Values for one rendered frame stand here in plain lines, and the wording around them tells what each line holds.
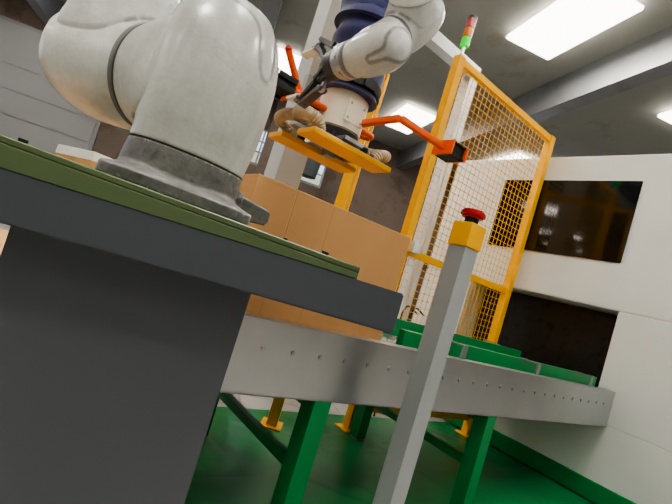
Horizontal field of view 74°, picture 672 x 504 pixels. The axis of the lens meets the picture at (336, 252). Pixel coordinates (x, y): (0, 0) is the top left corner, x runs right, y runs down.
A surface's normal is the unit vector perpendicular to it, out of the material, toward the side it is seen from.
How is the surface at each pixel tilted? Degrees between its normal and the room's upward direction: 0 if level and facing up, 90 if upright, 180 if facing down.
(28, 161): 90
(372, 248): 90
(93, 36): 82
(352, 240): 90
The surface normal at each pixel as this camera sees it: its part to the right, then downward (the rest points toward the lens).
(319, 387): 0.58, 0.14
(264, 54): 0.87, 0.06
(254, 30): 0.70, -0.11
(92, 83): -0.47, 0.40
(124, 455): 0.26, 0.03
